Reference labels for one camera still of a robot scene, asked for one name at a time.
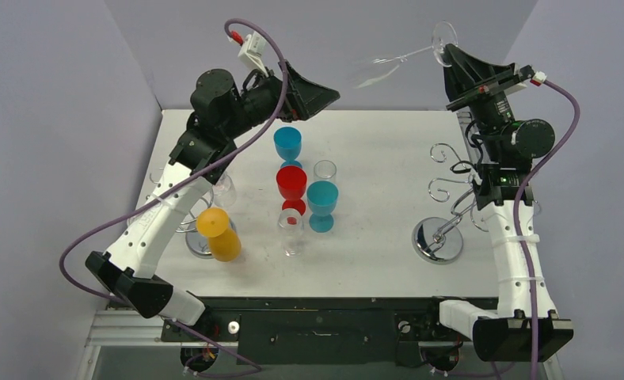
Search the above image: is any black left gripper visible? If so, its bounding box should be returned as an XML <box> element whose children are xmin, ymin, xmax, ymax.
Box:
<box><xmin>223</xmin><ymin>61</ymin><xmax>340</xmax><ymax>141</ymax></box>

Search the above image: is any clear glass tumbler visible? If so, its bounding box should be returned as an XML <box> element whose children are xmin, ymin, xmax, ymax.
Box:
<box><xmin>313</xmin><ymin>160</ymin><xmax>337</xmax><ymax>183</ymax></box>

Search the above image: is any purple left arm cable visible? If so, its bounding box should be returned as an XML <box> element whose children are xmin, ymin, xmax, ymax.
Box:
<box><xmin>58</xmin><ymin>18</ymin><xmax>290</xmax><ymax>378</ymax></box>

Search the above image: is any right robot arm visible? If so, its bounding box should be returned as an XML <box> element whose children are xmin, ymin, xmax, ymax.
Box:
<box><xmin>439</xmin><ymin>44</ymin><xmax>573</xmax><ymax>363</ymax></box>

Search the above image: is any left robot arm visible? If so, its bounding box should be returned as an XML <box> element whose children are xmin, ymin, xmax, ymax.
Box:
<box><xmin>86</xmin><ymin>63</ymin><xmax>341</xmax><ymax>340</ymax></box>

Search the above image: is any orange plastic wine glass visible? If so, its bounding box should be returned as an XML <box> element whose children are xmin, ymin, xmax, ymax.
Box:
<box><xmin>196</xmin><ymin>207</ymin><xmax>242</xmax><ymax>262</ymax></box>

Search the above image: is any blue plastic wine glass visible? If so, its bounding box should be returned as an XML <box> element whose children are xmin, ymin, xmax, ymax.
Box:
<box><xmin>273</xmin><ymin>126</ymin><xmax>302</xmax><ymax>169</ymax></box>

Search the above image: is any clear patterned wine glass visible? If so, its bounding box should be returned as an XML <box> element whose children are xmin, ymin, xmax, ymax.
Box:
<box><xmin>277</xmin><ymin>208</ymin><xmax>304</xmax><ymax>257</ymax></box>

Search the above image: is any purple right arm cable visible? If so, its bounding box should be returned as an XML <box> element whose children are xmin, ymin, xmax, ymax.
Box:
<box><xmin>511</xmin><ymin>78</ymin><xmax>581</xmax><ymax>380</ymax></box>

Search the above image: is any chrome right wine glass rack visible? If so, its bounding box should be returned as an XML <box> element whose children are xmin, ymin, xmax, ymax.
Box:
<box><xmin>411</xmin><ymin>142</ymin><xmax>489</xmax><ymax>264</ymax></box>

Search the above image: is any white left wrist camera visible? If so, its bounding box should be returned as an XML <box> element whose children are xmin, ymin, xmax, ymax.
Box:
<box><xmin>238</xmin><ymin>32</ymin><xmax>268</xmax><ymax>75</ymax></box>

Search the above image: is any teal wine glass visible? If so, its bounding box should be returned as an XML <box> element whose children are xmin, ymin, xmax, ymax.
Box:
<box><xmin>306</xmin><ymin>180</ymin><xmax>339</xmax><ymax>233</ymax></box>

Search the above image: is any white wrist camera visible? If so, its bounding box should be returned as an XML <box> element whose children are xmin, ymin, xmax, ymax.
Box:
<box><xmin>238</xmin><ymin>32</ymin><xmax>268</xmax><ymax>75</ymax></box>
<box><xmin>530</xmin><ymin>71</ymin><xmax>547</xmax><ymax>86</ymax></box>

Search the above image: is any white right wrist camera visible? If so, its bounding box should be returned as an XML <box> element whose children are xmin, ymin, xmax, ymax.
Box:
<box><xmin>530</xmin><ymin>71</ymin><xmax>547</xmax><ymax>86</ymax></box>

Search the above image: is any clear glass on left rack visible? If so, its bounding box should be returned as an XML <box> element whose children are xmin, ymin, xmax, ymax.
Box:
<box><xmin>212</xmin><ymin>173</ymin><xmax>238</xmax><ymax>208</ymax></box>

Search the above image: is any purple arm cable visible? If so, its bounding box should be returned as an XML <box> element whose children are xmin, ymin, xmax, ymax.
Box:
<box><xmin>58</xmin><ymin>18</ymin><xmax>290</xmax><ymax>378</ymax></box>
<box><xmin>511</xmin><ymin>78</ymin><xmax>581</xmax><ymax>380</ymax></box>

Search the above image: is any red plastic wine glass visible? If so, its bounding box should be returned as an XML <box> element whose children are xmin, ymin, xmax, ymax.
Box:
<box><xmin>276</xmin><ymin>165</ymin><xmax>307</xmax><ymax>215</ymax></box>

